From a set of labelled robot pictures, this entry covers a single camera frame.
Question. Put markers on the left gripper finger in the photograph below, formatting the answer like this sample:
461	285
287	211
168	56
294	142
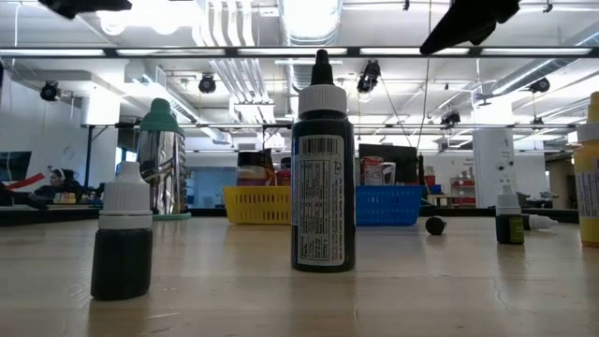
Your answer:
84	5

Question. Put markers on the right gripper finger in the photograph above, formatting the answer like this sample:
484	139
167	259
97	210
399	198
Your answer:
461	28

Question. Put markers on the red cereal box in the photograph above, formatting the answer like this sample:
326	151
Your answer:
372	171

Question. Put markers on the small white cap dropper bottle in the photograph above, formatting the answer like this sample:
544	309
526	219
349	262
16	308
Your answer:
435	225

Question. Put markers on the tall yellow food colouring bottle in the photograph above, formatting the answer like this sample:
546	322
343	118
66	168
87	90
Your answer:
587	187

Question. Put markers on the small green dropper bottle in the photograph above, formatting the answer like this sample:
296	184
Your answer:
509	229

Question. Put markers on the tall black food colouring bottle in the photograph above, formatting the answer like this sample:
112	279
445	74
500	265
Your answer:
323	201

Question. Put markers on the purple label spice jar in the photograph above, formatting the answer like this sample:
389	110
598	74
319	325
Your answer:
252	175

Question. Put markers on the small black dropper bottle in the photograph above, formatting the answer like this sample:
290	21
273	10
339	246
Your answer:
121	262

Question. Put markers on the black ceiling spotlight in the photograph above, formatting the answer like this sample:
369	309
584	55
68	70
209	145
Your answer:
540	85
369	77
451	118
207	84
49	90

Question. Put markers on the white pillar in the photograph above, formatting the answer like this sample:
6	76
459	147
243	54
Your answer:
491	159

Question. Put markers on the black monitor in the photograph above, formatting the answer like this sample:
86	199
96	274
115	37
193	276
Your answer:
402	159

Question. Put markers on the red storage shelf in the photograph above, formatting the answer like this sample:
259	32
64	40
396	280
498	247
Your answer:
463	183

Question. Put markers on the person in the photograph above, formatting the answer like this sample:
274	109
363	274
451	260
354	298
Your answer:
63	185

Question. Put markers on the red bar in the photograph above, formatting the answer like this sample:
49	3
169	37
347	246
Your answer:
28	180

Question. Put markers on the blue plastic basket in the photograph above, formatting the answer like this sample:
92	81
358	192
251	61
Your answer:
388	206

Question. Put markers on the yellow plastic basket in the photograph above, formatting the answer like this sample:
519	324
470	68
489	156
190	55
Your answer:
257	206

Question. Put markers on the dark wall screen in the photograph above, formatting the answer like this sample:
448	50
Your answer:
14	164

